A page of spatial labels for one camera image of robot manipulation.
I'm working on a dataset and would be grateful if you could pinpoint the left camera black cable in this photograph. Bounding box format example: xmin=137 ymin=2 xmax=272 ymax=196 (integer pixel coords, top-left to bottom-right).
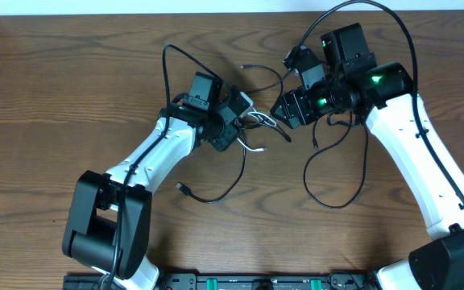
xmin=98 ymin=43 xmax=223 ymax=290

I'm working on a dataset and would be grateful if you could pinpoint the camera black cable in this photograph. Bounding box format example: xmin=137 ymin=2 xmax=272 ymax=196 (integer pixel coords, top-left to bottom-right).
xmin=98 ymin=43 xmax=223 ymax=290
xmin=292 ymin=0 xmax=464 ymax=234

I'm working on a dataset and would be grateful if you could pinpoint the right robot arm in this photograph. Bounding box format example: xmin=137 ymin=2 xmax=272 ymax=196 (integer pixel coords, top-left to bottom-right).
xmin=271 ymin=23 xmax=464 ymax=289

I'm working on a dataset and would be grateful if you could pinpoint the white usb cable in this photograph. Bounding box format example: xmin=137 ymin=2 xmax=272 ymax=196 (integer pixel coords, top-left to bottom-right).
xmin=235 ymin=110 xmax=278 ymax=153

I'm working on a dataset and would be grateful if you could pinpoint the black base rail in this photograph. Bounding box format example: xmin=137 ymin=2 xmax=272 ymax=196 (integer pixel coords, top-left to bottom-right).
xmin=62 ymin=271 xmax=382 ymax=290

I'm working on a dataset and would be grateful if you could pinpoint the black usb cable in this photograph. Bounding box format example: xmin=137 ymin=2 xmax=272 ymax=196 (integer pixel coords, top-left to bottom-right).
xmin=175 ymin=64 xmax=293 ymax=205
xmin=303 ymin=116 xmax=370 ymax=209

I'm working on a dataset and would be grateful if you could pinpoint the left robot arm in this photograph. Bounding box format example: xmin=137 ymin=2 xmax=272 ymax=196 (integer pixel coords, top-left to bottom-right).
xmin=62 ymin=72 xmax=254 ymax=289

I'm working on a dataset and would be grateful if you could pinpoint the right camera black cable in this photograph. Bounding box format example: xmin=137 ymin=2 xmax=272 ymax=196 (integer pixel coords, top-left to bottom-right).
xmin=292 ymin=0 xmax=464 ymax=234

